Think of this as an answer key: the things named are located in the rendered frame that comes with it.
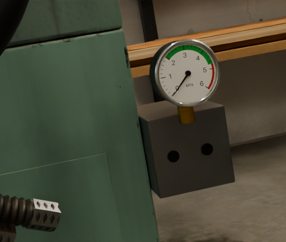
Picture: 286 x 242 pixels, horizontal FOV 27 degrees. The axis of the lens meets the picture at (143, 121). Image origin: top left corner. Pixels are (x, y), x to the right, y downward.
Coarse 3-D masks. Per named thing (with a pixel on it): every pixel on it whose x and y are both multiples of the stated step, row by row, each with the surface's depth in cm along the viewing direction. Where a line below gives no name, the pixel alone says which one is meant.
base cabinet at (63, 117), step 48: (48, 48) 59; (96, 48) 60; (0, 96) 58; (48, 96) 59; (96, 96) 60; (0, 144) 59; (48, 144) 60; (96, 144) 61; (0, 192) 59; (48, 192) 60; (96, 192) 61; (144, 192) 63; (48, 240) 61; (96, 240) 62; (144, 240) 63
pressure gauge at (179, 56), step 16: (160, 48) 57; (176, 48) 55; (192, 48) 55; (208, 48) 55; (160, 64) 55; (176, 64) 55; (192, 64) 56; (208, 64) 56; (160, 80) 55; (176, 80) 55; (192, 80) 56; (208, 80) 56; (160, 96) 58; (176, 96) 56; (192, 96) 56; (208, 96) 56; (192, 112) 58
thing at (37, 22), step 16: (32, 0) 58; (48, 0) 58; (64, 0) 59; (80, 0) 59; (96, 0) 59; (112, 0) 60; (32, 16) 58; (48, 16) 58; (64, 16) 59; (80, 16) 59; (96, 16) 59; (112, 16) 60; (16, 32) 58; (32, 32) 58; (48, 32) 59; (64, 32) 59; (80, 32) 59; (96, 32) 60
